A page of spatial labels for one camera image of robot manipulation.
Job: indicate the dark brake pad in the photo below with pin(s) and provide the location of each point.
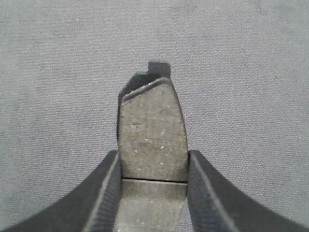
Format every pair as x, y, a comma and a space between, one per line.
153, 149

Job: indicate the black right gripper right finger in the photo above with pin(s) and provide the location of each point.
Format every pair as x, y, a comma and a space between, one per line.
216, 205

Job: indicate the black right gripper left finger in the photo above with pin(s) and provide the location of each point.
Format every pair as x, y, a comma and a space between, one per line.
90, 207

